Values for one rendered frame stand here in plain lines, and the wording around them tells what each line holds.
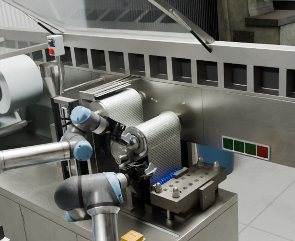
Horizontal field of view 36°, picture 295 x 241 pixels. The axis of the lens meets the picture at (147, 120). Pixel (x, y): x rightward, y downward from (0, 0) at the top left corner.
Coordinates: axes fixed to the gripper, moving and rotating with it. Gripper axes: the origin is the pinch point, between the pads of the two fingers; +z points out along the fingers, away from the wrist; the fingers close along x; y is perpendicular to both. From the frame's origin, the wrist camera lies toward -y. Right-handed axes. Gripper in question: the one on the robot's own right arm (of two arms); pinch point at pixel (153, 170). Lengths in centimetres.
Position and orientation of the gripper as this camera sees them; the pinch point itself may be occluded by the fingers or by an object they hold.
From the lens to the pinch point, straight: 219.7
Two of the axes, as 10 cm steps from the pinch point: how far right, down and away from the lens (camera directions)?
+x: -7.2, -1.1, 6.9
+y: -0.9, -9.6, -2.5
